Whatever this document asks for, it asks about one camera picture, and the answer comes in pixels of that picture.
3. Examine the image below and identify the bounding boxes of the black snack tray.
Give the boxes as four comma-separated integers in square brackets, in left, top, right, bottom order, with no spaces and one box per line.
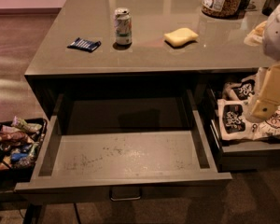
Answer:
[0,117,49,203]

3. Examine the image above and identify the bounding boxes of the rear popcorn bag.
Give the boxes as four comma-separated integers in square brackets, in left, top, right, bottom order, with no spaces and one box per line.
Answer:
[222,75,256,101]

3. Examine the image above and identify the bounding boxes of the grey right drawer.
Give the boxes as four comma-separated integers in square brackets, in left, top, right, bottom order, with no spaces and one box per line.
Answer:
[202,88,280,172]

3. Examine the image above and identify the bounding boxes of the front popcorn bag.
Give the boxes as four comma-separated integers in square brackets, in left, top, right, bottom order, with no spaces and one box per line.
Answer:
[217,99,280,140]

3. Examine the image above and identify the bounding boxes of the blue snack packet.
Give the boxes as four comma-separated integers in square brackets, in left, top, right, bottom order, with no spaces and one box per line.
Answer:
[67,37,101,52]

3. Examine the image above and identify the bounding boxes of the large jar of nuts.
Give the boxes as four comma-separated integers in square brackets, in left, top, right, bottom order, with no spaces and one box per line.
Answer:
[202,0,241,18]

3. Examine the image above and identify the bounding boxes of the green white soda can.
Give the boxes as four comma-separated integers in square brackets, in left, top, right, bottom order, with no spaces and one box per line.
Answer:
[114,7,132,46]

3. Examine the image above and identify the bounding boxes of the popcorn bag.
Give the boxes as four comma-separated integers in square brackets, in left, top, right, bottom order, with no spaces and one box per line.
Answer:
[222,75,256,101]
[217,99,280,140]

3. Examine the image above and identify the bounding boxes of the grey drawer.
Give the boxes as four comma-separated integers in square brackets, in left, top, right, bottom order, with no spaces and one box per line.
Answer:
[15,91,231,204]
[202,88,280,172]

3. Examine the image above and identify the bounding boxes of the black power cable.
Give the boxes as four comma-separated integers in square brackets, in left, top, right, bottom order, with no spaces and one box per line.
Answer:
[72,203,82,224]

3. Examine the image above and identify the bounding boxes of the blue snack wrapper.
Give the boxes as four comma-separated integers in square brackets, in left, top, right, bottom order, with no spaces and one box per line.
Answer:
[10,153,28,162]

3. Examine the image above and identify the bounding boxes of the grey counter cabinet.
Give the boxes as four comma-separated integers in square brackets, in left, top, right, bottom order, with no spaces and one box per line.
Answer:
[25,0,275,114]

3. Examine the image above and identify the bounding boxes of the grey top drawer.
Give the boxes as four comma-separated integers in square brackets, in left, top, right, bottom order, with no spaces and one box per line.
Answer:
[15,91,231,204]

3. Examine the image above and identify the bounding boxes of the yellow sponge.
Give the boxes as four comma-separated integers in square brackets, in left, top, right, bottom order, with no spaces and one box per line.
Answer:
[164,28,199,47]

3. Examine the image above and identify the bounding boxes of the green snack wrapper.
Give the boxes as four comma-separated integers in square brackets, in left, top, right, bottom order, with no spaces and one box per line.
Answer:
[11,116,42,133]

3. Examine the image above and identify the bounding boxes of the brown snack wrapper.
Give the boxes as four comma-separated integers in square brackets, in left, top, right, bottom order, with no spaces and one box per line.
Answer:
[0,132,34,144]

